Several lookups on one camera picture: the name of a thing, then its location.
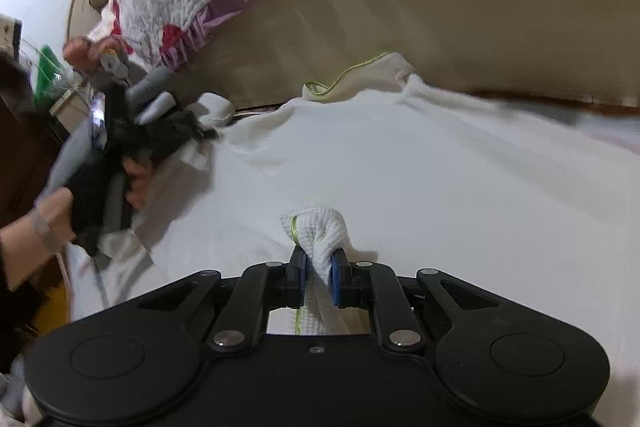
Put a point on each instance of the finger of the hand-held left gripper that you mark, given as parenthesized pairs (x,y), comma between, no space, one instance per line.
(195,129)

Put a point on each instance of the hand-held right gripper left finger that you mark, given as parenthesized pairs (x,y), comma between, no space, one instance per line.
(301,277)

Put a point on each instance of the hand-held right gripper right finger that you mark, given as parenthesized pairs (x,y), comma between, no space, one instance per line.
(334,279)

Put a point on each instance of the white cardigan green trim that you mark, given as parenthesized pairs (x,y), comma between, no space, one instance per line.
(400,167)

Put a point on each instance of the person's left hand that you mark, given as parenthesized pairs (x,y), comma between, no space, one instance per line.
(135,179)

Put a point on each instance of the white folded garment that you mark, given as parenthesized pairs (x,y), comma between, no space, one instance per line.
(192,157)

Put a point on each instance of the grey plush rabbit toy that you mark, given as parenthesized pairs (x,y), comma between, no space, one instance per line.
(150,87)

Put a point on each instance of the cream bedside cabinet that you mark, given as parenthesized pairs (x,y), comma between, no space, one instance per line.
(65,107)

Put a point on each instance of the green plastic bag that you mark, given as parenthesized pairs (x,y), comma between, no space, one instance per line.
(47,64)

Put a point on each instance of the geometric patterned sheet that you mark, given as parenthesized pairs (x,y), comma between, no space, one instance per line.
(6,32)

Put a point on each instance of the beige bed base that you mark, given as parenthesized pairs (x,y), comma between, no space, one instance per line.
(450,7)

